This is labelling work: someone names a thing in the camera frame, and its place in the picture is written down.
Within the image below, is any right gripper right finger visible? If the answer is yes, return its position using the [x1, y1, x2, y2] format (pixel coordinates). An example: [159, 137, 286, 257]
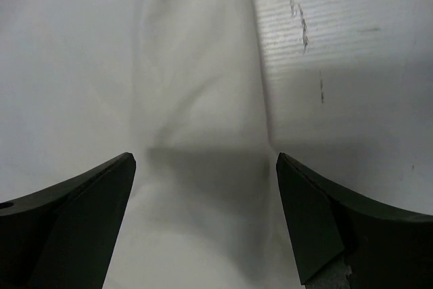
[276, 153, 432, 288]

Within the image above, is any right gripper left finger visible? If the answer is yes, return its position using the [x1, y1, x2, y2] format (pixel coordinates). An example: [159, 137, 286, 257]
[1, 152, 136, 289]

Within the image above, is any white t-shirt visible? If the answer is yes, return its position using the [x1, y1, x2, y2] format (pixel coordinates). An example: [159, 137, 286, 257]
[1, 0, 300, 288]

